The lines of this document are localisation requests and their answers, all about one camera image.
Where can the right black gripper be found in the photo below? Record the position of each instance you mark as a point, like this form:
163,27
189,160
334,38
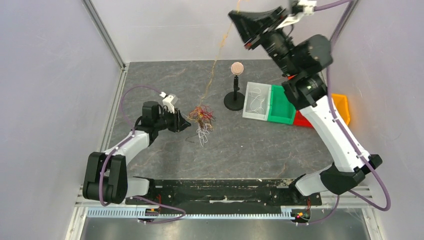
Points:
260,34

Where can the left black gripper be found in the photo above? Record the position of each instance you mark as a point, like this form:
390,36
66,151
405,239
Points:
178,122

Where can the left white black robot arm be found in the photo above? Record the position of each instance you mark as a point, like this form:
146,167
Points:
106,178

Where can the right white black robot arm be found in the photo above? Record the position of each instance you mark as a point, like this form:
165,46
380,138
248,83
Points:
308,93

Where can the black stand with pink ball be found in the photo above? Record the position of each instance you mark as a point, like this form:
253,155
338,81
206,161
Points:
234,101

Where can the white plastic bin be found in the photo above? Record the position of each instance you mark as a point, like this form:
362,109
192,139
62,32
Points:
257,101

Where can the green plastic bin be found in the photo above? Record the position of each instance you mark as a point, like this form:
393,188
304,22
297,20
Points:
280,109

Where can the red plastic bin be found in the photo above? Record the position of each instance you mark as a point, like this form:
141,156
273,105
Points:
301,121

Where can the orange plastic bin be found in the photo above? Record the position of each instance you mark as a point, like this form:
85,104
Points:
342,106

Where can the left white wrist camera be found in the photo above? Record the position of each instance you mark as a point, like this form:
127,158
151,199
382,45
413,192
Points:
169,101

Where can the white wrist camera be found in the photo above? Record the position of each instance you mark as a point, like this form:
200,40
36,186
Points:
169,101
297,10

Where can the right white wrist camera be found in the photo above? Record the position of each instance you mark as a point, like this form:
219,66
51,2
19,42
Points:
297,10

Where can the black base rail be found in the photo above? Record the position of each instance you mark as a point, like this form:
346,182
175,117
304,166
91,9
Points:
228,197

